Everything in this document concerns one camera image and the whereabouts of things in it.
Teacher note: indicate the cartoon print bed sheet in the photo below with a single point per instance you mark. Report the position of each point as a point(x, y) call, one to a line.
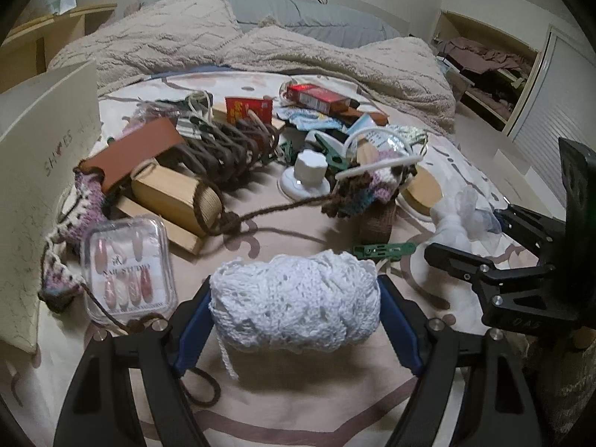
point(353, 396)

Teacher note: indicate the wooden bedside shelf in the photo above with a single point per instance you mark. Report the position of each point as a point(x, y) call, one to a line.
point(30, 47)

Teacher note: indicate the round wooden base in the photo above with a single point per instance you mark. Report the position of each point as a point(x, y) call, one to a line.
point(422, 193)

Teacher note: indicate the wooden block piece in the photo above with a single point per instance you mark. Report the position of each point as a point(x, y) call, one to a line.
point(185, 204)

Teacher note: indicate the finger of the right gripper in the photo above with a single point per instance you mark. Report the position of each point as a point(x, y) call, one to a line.
point(539, 234)
point(486, 280)

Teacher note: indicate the red cardboard box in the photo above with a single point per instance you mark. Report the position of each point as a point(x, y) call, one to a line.
point(318, 98)

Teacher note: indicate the white tulle puff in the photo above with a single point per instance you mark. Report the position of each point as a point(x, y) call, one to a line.
point(459, 222)

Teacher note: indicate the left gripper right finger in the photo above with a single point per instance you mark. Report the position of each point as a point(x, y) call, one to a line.
point(496, 410)

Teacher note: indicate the nail studio clear box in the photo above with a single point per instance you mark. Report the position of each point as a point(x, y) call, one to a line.
point(128, 270)

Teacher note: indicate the brown leather case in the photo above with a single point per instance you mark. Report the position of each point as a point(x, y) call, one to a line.
point(122, 156)

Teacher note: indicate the beige textured blanket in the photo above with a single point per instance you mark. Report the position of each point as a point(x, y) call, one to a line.
point(176, 35)

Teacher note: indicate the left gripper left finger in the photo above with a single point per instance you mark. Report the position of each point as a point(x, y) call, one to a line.
point(99, 407)

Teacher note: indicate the green plastic clip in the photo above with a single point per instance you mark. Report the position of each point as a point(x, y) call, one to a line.
point(390, 251)

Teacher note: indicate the white suction knob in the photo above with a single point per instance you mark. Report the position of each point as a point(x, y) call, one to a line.
point(306, 179)

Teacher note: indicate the white cardboard storage box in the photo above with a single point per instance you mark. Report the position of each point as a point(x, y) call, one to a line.
point(48, 124)

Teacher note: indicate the white lace yarn ball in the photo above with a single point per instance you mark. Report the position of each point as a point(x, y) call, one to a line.
point(321, 302)

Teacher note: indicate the grey pillow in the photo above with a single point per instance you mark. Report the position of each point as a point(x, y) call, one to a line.
point(333, 24)

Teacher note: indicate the crochet multicolour piece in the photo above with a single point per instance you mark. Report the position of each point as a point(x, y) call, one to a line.
point(59, 285)

